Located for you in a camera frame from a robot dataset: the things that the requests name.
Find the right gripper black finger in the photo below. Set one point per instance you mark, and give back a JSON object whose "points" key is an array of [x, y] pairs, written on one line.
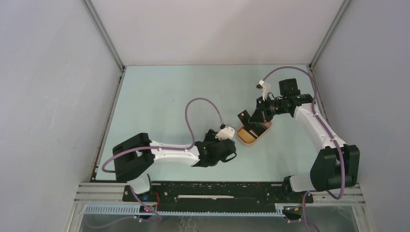
{"points": [[257, 117], [244, 119]]}

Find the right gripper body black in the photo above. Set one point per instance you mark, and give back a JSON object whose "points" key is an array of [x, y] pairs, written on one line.
{"points": [[271, 108]]}

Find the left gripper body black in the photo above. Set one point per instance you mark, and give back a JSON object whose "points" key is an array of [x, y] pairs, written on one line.
{"points": [[214, 142]]}

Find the pink oval tray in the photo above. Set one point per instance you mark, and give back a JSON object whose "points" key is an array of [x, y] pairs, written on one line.
{"points": [[245, 138]]}

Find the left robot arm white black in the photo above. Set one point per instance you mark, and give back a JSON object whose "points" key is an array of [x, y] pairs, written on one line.
{"points": [[134, 156]]}

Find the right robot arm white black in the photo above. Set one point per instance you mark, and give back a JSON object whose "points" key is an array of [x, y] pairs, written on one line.
{"points": [[336, 164]]}

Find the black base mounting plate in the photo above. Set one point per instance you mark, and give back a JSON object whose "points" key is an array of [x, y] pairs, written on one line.
{"points": [[253, 196]]}

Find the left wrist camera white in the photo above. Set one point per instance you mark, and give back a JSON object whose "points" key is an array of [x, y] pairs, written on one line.
{"points": [[226, 133]]}

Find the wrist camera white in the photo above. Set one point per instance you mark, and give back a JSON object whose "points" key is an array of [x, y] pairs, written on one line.
{"points": [[265, 88], [226, 133]]}

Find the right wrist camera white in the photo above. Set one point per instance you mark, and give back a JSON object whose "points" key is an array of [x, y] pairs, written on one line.
{"points": [[265, 88]]}

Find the aluminium frame post right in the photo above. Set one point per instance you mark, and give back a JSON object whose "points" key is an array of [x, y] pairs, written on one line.
{"points": [[330, 32]]}

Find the aluminium frame post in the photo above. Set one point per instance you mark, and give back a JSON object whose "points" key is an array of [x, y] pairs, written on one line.
{"points": [[95, 18], [330, 32]]}

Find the grey cable duct rail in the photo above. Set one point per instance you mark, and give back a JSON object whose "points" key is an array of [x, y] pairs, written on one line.
{"points": [[131, 210]]}

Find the aluminium frame post left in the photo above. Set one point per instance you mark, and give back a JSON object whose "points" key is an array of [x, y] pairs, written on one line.
{"points": [[95, 18]]}

